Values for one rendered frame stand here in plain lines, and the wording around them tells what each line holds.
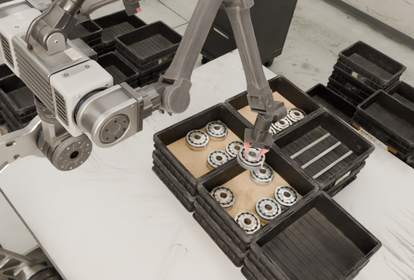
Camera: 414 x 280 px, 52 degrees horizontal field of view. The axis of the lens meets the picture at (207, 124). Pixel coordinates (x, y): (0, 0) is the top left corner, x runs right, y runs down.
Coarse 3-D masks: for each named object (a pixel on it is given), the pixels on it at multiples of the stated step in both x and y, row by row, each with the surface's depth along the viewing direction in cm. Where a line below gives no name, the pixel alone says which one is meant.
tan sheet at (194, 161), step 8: (232, 136) 197; (176, 144) 189; (184, 144) 189; (208, 144) 191; (216, 144) 192; (224, 144) 193; (176, 152) 185; (184, 152) 186; (192, 152) 187; (200, 152) 187; (208, 152) 188; (184, 160) 183; (192, 160) 183; (200, 160) 184; (192, 168) 180; (200, 168) 181; (208, 168) 181
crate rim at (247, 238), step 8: (280, 152) 180; (288, 160) 177; (224, 168) 170; (296, 168) 174; (208, 176) 166; (304, 176) 172; (200, 184) 162; (312, 184) 170; (208, 192) 160; (312, 192) 167; (208, 200) 160; (216, 200) 158; (216, 208) 158; (288, 208) 160; (224, 216) 155; (280, 216) 157; (232, 224) 153; (264, 224) 153; (240, 232) 150; (256, 232) 151; (248, 240) 149
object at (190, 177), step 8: (216, 104) 196; (224, 104) 197; (200, 112) 191; (232, 112) 194; (184, 120) 186; (240, 120) 191; (168, 128) 182; (160, 144) 174; (168, 152) 172; (176, 160) 169; (232, 160) 173; (184, 168) 167; (216, 168) 169; (192, 176) 165; (200, 176) 165
